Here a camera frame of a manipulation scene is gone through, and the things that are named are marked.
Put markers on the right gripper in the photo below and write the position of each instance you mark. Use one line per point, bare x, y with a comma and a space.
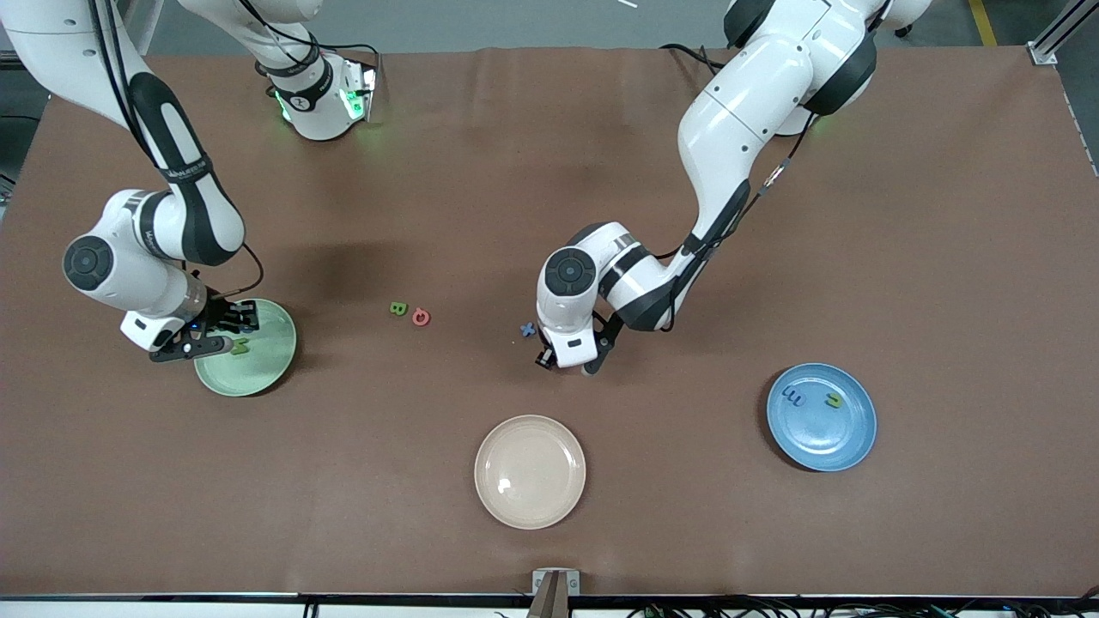
221, 315

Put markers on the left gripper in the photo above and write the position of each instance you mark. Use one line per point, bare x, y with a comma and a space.
550, 360

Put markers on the reddish pink foam letter Q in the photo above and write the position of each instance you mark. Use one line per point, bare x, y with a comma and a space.
414, 316

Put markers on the green foam letter B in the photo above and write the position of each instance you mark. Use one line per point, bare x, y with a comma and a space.
397, 308

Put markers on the blue foam letter m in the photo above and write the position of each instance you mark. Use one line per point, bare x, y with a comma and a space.
793, 397

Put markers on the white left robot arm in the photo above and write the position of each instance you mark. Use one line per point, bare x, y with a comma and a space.
730, 129

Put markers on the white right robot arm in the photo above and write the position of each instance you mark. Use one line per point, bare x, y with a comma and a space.
185, 215

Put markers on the light green plate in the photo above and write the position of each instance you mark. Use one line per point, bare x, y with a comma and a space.
258, 373

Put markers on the beige plate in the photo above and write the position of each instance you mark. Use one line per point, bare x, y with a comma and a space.
530, 472

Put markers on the brown table cover sheet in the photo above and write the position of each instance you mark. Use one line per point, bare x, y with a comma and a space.
549, 215

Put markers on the blue plate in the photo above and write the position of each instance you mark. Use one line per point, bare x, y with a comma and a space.
822, 433

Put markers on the black chair caster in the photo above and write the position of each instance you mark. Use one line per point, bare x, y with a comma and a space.
901, 31

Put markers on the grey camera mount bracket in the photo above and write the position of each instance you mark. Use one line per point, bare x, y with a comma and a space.
555, 592

